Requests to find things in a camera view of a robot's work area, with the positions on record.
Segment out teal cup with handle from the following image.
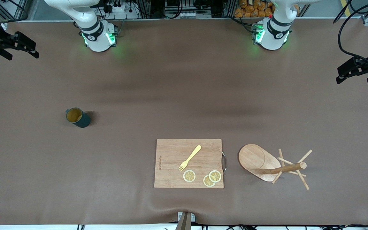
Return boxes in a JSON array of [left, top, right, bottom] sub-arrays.
[[65, 108, 91, 128]]

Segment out wooden mug tree rack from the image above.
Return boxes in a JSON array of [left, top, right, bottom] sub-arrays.
[[238, 144, 313, 191]]

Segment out white power strip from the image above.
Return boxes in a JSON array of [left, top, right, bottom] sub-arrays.
[[103, 3, 140, 19]]

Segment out bag of oranges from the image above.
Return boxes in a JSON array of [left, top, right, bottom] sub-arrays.
[[234, 0, 275, 18]]

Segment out brown table cover mat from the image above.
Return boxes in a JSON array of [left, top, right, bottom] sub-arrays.
[[0, 18, 368, 226]]

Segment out yellow plastic fork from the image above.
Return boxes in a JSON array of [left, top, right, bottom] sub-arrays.
[[178, 145, 202, 172]]

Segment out wooden cutting board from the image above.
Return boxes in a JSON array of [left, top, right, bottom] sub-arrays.
[[154, 139, 228, 189]]

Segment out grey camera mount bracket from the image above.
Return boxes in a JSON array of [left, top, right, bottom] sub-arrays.
[[175, 211, 196, 230]]

